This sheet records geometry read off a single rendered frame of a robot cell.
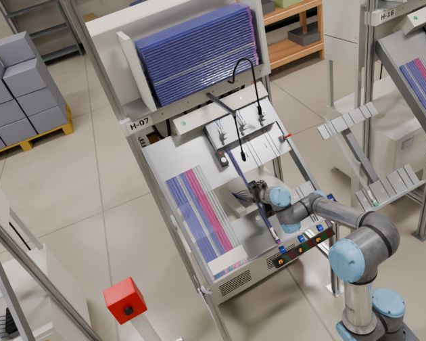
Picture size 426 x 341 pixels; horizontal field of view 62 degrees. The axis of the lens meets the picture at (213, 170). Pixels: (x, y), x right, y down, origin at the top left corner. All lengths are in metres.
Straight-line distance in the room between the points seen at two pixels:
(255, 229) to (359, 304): 0.62
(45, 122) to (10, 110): 0.41
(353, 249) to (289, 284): 1.39
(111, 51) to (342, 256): 1.24
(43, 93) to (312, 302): 3.97
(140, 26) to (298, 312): 1.81
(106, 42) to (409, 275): 2.14
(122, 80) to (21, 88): 3.34
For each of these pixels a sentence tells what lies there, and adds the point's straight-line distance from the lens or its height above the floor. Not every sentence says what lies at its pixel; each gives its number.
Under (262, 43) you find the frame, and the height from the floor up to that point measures 1.48.
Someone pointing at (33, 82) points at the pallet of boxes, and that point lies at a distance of 4.95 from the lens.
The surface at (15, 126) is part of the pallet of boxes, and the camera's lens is 5.17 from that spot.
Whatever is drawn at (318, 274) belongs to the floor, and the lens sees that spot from 2.50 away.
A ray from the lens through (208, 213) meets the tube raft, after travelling 1.66.
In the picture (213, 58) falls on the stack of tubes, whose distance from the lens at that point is 1.63.
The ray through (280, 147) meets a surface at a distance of 1.82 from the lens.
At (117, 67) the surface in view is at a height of 1.56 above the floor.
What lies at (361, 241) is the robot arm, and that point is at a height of 1.19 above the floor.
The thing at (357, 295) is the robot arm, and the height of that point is 0.99.
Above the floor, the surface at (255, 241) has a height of 0.76.
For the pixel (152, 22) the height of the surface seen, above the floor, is 1.69.
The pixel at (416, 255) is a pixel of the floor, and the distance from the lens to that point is 2.65.
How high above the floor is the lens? 2.06
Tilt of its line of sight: 37 degrees down
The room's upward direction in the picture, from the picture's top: 17 degrees counter-clockwise
